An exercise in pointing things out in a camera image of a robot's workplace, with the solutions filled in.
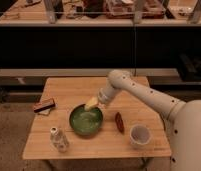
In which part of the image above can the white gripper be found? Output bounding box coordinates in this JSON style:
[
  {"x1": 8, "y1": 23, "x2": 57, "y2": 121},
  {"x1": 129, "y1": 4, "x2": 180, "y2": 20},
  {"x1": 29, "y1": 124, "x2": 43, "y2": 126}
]
[{"x1": 84, "y1": 84, "x2": 119, "y2": 111}]

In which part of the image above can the green ceramic bowl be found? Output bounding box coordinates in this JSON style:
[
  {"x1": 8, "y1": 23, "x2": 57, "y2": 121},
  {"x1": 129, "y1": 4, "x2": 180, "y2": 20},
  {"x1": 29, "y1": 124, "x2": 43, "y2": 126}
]
[{"x1": 69, "y1": 104, "x2": 103, "y2": 136}]

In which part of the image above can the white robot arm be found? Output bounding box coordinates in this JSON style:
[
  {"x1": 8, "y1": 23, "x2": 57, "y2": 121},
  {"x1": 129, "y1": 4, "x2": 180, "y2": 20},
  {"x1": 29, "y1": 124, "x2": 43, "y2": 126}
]
[{"x1": 85, "y1": 70, "x2": 201, "y2": 171}]

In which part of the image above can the white ceramic cup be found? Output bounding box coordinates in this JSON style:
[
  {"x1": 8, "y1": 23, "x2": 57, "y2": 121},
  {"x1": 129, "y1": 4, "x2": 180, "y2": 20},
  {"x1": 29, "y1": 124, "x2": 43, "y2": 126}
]
[{"x1": 129, "y1": 124, "x2": 151, "y2": 149}]

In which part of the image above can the small brown oval object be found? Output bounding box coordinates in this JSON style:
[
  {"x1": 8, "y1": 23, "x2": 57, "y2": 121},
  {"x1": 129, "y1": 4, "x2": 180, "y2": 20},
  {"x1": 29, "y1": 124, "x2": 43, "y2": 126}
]
[{"x1": 115, "y1": 112, "x2": 124, "y2": 133}]

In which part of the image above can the wooden table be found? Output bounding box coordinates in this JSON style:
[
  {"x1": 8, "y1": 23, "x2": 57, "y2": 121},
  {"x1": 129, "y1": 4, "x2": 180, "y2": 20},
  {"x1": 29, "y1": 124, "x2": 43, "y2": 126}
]
[{"x1": 23, "y1": 77, "x2": 171, "y2": 159}]

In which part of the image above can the brown snack bar box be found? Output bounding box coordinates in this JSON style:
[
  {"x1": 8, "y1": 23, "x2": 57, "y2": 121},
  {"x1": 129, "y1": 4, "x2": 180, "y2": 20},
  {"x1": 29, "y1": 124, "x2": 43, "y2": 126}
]
[{"x1": 33, "y1": 98, "x2": 55, "y2": 113}]

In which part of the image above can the long shelf bench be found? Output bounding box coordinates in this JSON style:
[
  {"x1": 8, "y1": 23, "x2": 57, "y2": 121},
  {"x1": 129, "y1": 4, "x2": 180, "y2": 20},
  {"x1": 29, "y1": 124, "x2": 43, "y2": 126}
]
[{"x1": 0, "y1": 0, "x2": 201, "y2": 27}]

